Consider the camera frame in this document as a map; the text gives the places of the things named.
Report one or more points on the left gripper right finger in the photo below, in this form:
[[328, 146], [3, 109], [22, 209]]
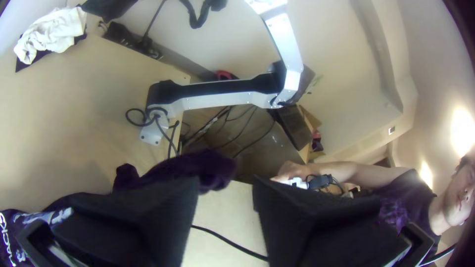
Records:
[[315, 230]]

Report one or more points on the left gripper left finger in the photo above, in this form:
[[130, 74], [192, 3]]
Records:
[[141, 222]]

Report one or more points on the dark t-shirt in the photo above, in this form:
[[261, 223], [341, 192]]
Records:
[[178, 167]]

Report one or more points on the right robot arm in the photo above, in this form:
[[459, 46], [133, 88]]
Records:
[[222, 98]]

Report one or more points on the cream t-shirt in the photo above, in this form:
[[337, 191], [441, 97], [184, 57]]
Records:
[[52, 31]]

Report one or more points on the person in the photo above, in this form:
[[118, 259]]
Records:
[[371, 172]]

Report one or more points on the black power strip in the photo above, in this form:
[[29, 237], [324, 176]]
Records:
[[126, 37]]

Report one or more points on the dark folded garment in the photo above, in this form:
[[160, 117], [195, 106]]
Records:
[[22, 66]]

